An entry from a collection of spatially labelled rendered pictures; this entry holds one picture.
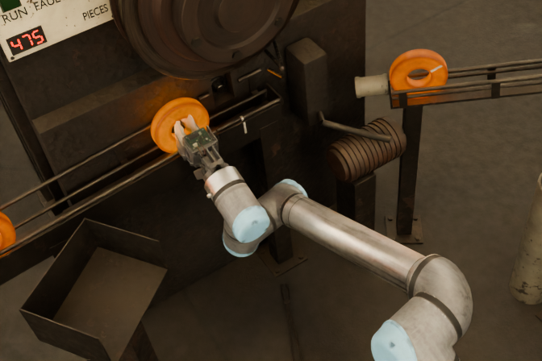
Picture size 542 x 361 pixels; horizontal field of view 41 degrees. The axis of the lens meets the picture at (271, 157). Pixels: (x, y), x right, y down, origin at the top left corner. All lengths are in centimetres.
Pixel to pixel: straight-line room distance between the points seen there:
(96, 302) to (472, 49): 206
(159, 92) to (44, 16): 36
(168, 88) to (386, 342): 86
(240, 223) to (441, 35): 187
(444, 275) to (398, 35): 198
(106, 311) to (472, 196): 142
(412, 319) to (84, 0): 97
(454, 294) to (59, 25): 101
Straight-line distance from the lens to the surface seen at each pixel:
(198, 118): 186
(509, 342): 234
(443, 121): 289
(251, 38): 165
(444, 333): 140
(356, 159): 204
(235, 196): 167
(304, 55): 193
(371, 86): 200
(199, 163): 177
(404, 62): 196
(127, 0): 155
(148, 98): 184
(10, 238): 186
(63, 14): 167
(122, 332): 170
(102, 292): 177
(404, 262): 152
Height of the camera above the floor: 202
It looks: 47 degrees down
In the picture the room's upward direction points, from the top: 8 degrees counter-clockwise
